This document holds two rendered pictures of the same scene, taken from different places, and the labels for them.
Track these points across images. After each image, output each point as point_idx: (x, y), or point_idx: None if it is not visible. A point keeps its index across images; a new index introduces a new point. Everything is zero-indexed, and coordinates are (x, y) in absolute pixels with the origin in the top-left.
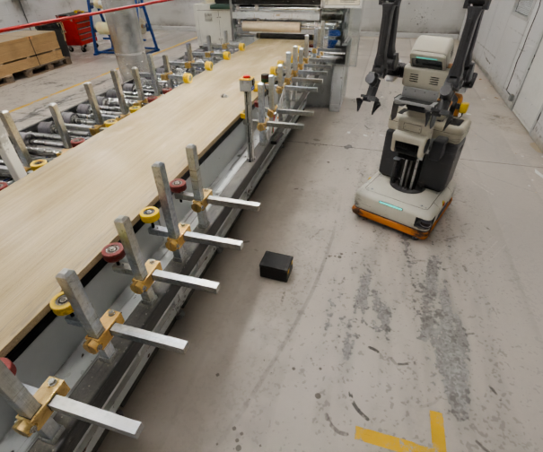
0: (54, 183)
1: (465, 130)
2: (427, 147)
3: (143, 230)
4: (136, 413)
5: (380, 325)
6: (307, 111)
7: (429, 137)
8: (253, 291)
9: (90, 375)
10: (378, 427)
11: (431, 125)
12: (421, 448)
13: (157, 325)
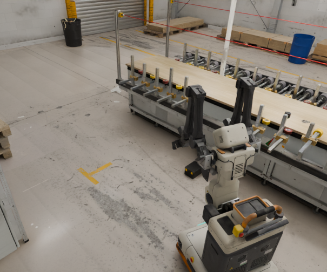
0: (210, 77)
1: (212, 226)
2: (210, 203)
3: (182, 93)
4: (154, 129)
5: (138, 190)
6: (271, 147)
7: (211, 195)
8: (185, 162)
9: (141, 88)
10: (107, 168)
11: (202, 172)
12: (93, 173)
13: (157, 106)
